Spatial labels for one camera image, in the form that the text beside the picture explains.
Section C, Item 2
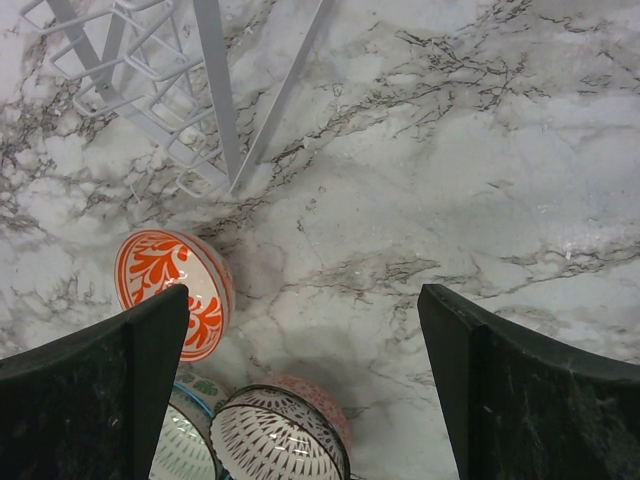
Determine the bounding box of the green leaf bowl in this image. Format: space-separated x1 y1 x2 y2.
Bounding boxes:
174 369 230 417

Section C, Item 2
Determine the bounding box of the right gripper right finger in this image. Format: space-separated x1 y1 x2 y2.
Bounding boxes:
417 284 639 479

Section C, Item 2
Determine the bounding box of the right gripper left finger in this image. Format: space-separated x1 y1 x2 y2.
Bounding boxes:
1 285 189 479

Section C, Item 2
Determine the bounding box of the green line pattern bowl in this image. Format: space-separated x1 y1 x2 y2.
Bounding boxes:
149 405 219 480

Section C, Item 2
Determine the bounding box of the orange floral bowl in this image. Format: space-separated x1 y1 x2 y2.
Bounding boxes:
114 229 236 363

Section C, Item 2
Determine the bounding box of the brown line pattern bowl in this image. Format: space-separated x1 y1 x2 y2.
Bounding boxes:
210 385 351 480

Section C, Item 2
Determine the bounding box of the white wire dish rack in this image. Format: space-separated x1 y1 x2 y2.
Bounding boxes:
19 1 333 198

